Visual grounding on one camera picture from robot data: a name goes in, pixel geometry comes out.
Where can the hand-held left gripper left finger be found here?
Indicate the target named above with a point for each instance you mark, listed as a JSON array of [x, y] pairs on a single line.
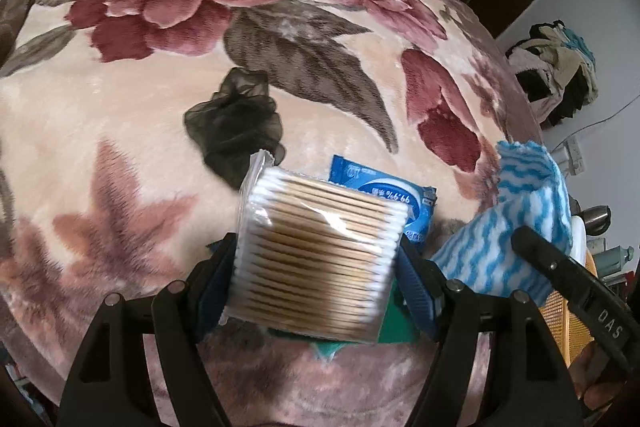
[[212, 292]]

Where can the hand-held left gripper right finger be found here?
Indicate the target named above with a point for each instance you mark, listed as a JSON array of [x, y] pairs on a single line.
[[417, 294]]

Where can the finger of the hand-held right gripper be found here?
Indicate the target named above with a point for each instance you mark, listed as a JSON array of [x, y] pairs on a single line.
[[545, 257]]

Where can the green scouring pad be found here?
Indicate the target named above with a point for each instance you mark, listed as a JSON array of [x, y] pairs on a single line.
[[395, 329]]

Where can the blue white striped towel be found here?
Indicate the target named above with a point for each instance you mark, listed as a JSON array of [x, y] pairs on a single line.
[[520, 202]]

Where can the pack of cotton swabs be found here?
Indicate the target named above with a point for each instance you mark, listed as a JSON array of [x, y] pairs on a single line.
[[310, 252]]

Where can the person's right hand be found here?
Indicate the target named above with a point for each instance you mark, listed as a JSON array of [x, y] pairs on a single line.
[[597, 387]]

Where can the blue wet wipe packet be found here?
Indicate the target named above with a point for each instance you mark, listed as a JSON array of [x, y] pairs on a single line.
[[395, 197]]

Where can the white power strip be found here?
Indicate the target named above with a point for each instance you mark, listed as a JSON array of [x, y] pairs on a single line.
[[576, 157]]

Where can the floral plush blanket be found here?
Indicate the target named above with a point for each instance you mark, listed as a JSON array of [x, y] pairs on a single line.
[[125, 157]]

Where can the black sheer cloth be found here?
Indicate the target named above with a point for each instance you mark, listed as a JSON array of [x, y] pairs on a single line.
[[235, 122]]

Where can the pile of clothes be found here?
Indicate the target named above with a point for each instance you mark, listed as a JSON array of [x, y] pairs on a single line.
[[555, 67]]

